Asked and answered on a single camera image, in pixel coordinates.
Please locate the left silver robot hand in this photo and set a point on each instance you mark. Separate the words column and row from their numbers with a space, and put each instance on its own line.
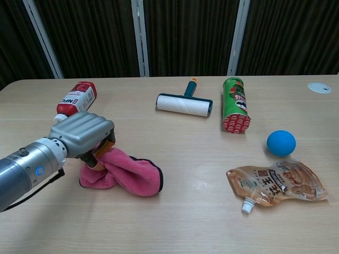
column 82, row 135

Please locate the pink cloth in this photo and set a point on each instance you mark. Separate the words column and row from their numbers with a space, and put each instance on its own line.
column 129, row 177

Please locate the red juice bottle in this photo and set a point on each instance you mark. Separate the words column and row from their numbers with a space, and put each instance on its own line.
column 79, row 99

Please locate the dark fabric partition panel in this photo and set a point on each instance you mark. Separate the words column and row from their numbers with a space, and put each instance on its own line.
column 291, row 37
column 190, row 37
column 18, row 42
column 92, row 37

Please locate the teal lint roller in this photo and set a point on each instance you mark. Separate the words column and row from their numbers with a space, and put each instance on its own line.
column 182, row 105

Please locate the green chips can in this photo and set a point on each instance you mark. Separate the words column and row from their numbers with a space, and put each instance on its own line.
column 236, row 105

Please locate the blue ball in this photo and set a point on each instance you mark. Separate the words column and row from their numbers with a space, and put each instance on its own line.
column 281, row 142

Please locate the brown spout pouch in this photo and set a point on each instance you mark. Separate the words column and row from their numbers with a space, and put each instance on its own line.
column 280, row 185

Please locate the grey partition post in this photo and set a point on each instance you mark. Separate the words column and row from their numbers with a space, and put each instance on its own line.
column 141, row 39
column 43, row 39
column 238, row 37

